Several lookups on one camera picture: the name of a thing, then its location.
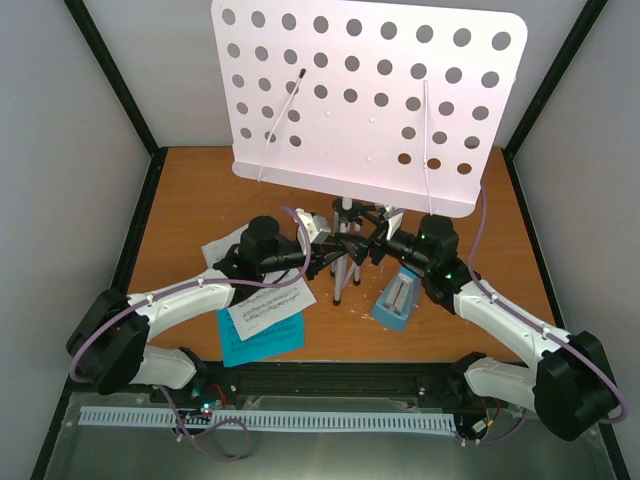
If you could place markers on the blue metronome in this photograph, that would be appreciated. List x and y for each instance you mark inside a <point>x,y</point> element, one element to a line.
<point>397,303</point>

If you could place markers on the right black corner post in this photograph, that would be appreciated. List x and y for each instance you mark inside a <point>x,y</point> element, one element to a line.
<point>571,45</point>

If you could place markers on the metal base plate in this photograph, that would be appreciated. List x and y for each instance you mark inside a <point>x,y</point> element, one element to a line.
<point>96,452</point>

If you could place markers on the black aluminium frame rail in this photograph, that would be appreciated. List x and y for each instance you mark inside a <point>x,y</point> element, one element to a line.
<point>320,382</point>

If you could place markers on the blue sheet music page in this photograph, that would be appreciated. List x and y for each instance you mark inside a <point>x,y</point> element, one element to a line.
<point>283,337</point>

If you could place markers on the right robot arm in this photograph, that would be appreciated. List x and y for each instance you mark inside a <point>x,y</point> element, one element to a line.
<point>452,284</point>

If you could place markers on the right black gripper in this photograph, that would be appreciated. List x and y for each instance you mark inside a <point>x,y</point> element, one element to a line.
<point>381,225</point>

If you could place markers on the black corner post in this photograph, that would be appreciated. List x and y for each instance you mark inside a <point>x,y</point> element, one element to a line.
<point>571,45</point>
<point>98,47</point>

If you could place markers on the light blue cable duct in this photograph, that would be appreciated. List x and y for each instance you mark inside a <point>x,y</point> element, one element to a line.
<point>273,421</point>

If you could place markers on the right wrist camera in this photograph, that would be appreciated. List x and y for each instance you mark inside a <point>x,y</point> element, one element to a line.
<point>390,216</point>

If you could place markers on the left black corner post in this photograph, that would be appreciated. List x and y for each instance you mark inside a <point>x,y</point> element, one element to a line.
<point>98,47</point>

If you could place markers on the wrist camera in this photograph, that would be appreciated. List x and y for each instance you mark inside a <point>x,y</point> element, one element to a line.
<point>315,229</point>
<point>390,216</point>

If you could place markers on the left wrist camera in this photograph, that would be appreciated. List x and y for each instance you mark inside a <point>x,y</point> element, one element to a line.
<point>315,229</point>

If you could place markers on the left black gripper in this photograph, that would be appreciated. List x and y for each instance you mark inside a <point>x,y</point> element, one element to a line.
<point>316,258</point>

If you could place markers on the white sheet music page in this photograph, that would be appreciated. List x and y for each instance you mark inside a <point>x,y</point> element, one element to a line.
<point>267,306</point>

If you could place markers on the white perforated music stand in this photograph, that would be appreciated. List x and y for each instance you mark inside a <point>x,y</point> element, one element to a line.
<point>388,103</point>

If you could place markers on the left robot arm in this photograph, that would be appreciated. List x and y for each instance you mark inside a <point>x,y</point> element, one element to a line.
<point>110,347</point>

